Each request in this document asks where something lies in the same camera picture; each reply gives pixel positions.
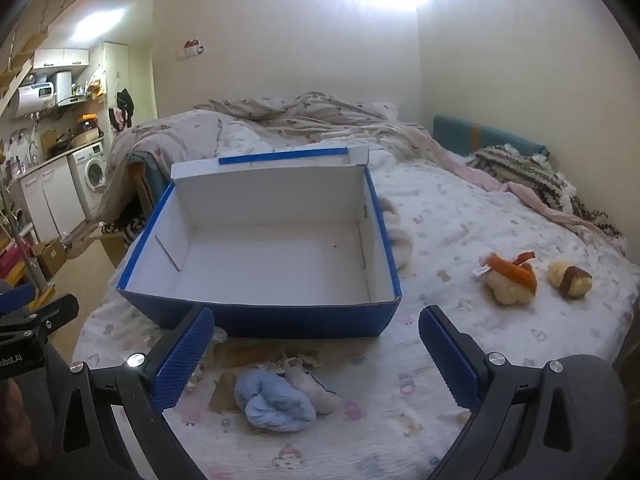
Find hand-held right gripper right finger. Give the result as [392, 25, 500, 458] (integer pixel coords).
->
[417, 304, 631, 480]

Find dark hanging clothes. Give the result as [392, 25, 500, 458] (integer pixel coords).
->
[111, 87, 136, 131]

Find beige lace scrunchie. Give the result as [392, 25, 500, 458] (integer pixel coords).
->
[272, 351, 322, 370]

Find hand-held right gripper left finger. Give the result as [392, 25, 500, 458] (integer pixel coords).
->
[50, 305, 216, 480]

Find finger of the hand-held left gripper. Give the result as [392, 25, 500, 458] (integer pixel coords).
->
[0, 294, 81, 343]
[0, 282, 36, 315]

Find crumpled beige quilt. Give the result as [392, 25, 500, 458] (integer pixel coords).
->
[107, 91, 451, 201]

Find white washing machine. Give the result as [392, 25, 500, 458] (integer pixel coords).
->
[66, 141, 108, 216]

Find pink storage box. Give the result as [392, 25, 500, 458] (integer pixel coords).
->
[0, 245, 31, 286]

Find wooden staircase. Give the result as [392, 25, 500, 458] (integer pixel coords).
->
[0, 0, 116, 116]

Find brown paper card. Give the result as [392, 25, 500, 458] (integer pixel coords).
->
[209, 372, 242, 413]
[220, 345, 281, 368]

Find ceiling light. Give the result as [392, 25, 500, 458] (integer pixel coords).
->
[72, 7, 128, 41]

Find yellow brown plush toy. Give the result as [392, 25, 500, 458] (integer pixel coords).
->
[547, 259, 593, 301]

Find white base cabinet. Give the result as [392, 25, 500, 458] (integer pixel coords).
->
[20, 157, 88, 243]

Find blue cardboard box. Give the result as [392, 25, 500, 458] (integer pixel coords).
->
[116, 146, 403, 339]

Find patterned dark cloth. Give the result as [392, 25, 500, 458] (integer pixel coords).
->
[100, 212, 148, 248]

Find light blue plush toy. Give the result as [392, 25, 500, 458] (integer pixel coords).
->
[234, 370, 317, 433]

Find pink blanket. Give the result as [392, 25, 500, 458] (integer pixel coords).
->
[400, 125, 631, 256]

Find striped knitted blanket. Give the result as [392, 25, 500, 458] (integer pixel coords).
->
[467, 144, 623, 238]

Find teal headboard cushion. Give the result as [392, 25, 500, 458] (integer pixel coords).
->
[432, 114, 551, 158]

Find white wall cabinets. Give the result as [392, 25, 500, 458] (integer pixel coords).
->
[32, 47, 91, 70]

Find white water heater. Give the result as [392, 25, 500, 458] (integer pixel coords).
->
[10, 81, 58, 118]

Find white fluffy sock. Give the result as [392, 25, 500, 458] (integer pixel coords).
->
[285, 362, 343, 415]

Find tall white cabinet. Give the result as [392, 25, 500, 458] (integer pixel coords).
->
[100, 41, 131, 136]

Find shrimp sushi plush toy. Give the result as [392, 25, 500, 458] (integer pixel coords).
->
[472, 251, 540, 306]

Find bed with printed sheet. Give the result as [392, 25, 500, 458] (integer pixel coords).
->
[72, 105, 640, 480]

